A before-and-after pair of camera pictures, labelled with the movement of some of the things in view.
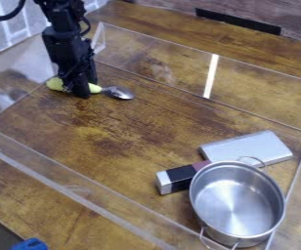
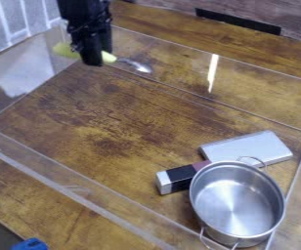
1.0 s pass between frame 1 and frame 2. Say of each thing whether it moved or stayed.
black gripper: moved
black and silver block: stayed
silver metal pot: stayed
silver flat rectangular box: stayed
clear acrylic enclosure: stayed
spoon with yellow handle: moved
